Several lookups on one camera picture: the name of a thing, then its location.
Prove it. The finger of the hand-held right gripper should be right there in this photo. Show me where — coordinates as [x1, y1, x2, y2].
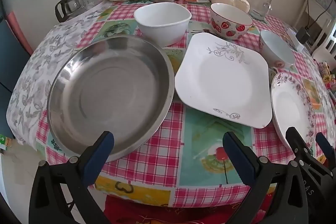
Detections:
[316, 133, 336, 169]
[286, 126, 315, 161]

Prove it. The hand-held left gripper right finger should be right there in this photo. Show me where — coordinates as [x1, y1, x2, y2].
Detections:
[222, 131, 309, 224]

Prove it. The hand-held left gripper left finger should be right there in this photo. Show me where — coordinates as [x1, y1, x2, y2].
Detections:
[29, 131, 115, 224]

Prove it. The round pink floral plate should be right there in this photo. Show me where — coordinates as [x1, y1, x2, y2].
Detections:
[270, 72, 316, 155]

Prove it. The stainless steel basin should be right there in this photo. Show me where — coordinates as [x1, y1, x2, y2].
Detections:
[47, 35, 176, 163]

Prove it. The square white plate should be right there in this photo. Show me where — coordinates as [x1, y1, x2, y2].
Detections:
[175, 32, 273, 128]

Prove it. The light blue bowl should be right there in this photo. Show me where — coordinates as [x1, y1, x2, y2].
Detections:
[259, 30, 296, 65]

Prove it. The strawberry print bowl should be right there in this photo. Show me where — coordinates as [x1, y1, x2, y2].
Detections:
[210, 3, 253, 40]

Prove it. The plain white bowl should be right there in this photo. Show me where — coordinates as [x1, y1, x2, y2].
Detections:
[133, 2, 192, 47]

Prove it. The pink checked tablecloth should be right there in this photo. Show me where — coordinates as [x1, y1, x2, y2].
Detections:
[35, 0, 336, 207]

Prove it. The yellow snack packet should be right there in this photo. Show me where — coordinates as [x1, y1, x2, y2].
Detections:
[318, 61, 336, 88]

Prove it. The red printed cloth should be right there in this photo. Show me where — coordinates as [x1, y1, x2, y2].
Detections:
[104, 187, 273, 224]

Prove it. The green yellow carton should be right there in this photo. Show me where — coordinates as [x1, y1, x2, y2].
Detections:
[0, 135, 12, 153]

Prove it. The white power strip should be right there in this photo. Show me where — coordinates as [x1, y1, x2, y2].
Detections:
[286, 28, 305, 51]

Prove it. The white chair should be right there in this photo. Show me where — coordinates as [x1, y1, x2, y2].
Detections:
[297, 0, 336, 62]

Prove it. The grey floral tablecloth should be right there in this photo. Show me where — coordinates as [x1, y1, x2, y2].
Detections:
[6, 0, 336, 146]

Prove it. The black charger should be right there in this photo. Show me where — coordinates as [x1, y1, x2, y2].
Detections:
[296, 27, 310, 43]

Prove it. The blue furniture panel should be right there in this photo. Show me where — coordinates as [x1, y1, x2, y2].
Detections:
[0, 1, 33, 98]

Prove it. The clear glass mug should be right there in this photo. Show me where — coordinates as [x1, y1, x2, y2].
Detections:
[249, 0, 273, 20]

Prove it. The pink strip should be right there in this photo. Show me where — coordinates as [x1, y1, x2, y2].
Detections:
[7, 11, 33, 56]

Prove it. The black charger cable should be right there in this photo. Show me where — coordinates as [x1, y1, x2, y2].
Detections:
[304, 0, 336, 30]

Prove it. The black-handled glass cup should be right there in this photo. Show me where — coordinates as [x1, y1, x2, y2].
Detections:
[55, 0, 87, 23]

